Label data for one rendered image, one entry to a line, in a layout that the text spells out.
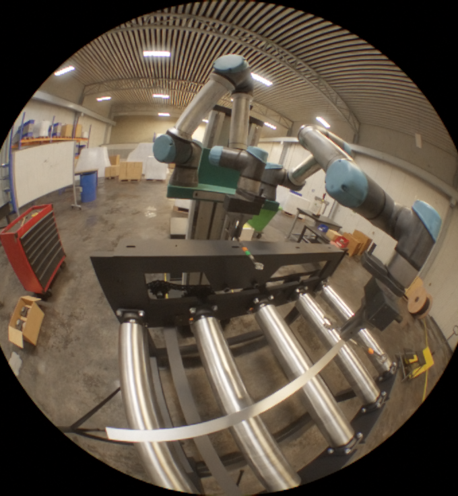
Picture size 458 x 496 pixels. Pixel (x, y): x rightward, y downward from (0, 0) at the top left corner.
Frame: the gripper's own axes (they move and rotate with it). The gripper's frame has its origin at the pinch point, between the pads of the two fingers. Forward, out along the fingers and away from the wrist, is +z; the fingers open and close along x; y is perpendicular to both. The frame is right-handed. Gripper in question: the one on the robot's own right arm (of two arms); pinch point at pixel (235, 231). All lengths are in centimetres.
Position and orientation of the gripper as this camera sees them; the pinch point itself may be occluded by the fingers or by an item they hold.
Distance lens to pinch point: 57.5
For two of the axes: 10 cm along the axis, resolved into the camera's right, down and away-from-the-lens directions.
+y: -3.4, -5.6, 7.6
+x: -9.1, 0.0, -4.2
